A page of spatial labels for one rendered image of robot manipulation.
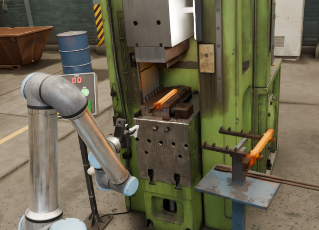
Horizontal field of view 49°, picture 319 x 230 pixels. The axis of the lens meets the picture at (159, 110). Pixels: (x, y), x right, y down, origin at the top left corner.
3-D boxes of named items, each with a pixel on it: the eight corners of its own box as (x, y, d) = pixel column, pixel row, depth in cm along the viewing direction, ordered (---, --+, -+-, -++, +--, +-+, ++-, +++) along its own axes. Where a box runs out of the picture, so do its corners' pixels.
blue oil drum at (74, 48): (82, 82, 662) (74, 35, 631) (58, 81, 686) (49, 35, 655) (99, 74, 711) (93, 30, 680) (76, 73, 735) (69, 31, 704)
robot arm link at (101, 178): (109, 195, 165) (105, 172, 161) (92, 188, 172) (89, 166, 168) (123, 185, 172) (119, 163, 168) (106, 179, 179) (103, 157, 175)
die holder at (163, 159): (191, 187, 225) (187, 124, 209) (139, 178, 240) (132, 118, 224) (215, 148, 272) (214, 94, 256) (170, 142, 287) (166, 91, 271)
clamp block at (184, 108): (187, 119, 215) (186, 110, 212) (174, 118, 218) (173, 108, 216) (193, 112, 225) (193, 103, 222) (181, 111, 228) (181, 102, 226)
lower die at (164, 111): (169, 118, 220) (168, 105, 217) (141, 115, 228) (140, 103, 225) (192, 96, 255) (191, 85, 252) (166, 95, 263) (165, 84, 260)
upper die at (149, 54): (165, 62, 207) (164, 47, 204) (136, 62, 215) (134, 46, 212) (189, 48, 242) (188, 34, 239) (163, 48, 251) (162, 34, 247)
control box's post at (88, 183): (97, 224, 270) (74, 92, 232) (93, 223, 272) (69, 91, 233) (99, 221, 273) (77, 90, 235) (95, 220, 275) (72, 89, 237)
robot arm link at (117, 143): (99, 139, 173) (117, 141, 169) (105, 134, 177) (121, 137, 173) (102, 155, 176) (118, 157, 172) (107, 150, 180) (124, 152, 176)
